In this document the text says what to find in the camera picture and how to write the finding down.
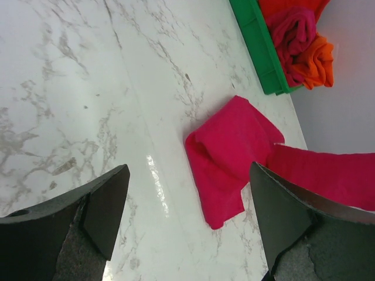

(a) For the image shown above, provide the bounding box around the magenta t-shirt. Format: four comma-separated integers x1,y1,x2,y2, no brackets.
185,96,374,229

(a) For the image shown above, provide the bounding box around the dark pink crumpled t-shirt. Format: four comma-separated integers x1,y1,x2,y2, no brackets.
266,6,316,87

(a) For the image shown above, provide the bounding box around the green plastic bin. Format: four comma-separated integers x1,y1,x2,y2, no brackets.
229,0,302,95

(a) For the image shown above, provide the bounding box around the orange crumpled t-shirt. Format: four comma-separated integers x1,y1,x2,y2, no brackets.
292,33,334,90

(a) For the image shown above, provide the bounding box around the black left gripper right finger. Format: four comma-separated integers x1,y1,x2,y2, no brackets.
250,162,374,280

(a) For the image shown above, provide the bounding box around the red t-shirt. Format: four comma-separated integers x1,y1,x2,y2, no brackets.
258,0,330,23

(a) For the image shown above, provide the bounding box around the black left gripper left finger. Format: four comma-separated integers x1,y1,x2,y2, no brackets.
1,165,130,280

